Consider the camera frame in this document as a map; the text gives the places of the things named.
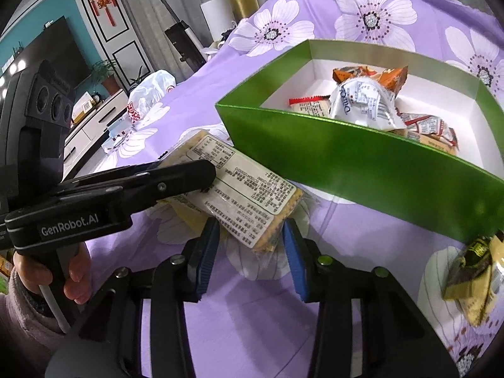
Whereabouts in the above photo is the person's left forearm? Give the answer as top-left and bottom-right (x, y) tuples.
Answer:
(0, 264), (79, 378)

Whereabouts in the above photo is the blue white tissue pack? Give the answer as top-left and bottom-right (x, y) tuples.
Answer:
(101, 120), (135, 153)

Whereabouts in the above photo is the orange panda snack bag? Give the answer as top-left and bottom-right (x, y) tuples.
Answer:
(333, 65), (409, 95)

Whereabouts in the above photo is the purple floral blanket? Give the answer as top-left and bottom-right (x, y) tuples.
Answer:
(102, 0), (504, 378)

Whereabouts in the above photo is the red snack packet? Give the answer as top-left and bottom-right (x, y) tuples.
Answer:
(398, 108), (459, 155)

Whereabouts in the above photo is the upright vacuum cleaner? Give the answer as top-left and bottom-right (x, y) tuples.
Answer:
(133, 0), (207, 73)

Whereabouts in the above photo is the cracker packet with white label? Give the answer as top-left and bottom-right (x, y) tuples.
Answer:
(157, 129), (305, 256)

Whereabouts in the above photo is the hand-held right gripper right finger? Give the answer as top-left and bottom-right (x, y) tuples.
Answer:
(281, 220), (459, 378)

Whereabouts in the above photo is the red knot wall decoration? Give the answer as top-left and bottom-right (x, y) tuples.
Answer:
(90, 0), (119, 27)

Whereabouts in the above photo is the white television cabinet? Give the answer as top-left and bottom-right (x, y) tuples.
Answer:
(63, 89), (130, 166)

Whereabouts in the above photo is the white plastic bag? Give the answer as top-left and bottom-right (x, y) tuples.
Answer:
(127, 70), (176, 124)

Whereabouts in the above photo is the green cardboard box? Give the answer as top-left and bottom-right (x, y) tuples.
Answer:
(215, 39), (504, 253)

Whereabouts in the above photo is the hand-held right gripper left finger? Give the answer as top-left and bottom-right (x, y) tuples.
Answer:
(47, 217), (221, 378)

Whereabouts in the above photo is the red-edged biscuit packet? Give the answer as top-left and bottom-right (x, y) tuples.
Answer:
(289, 94), (332, 118)

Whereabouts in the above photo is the yellow brown snack packet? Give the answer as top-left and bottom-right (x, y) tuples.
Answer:
(442, 233), (504, 327)

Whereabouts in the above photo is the person's left hand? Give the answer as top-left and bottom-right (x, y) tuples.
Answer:
(12, 240), (93, 306)

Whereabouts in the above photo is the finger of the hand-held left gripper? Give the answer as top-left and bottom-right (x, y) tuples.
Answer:
(59, 160), (217, 215)
(63, 161), (164, 186)

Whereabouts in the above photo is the white snack packet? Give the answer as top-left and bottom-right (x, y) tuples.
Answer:
(329, 78), (408, 131)

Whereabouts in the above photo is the potted green plant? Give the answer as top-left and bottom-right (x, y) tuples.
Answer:
(91, 59), (121, 95)

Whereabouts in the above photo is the white cylindrical appliance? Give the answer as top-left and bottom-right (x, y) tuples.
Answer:
(200, 0), (234, 44)

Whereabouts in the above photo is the black television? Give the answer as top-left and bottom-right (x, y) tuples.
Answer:
(0, 16), (92, 89)

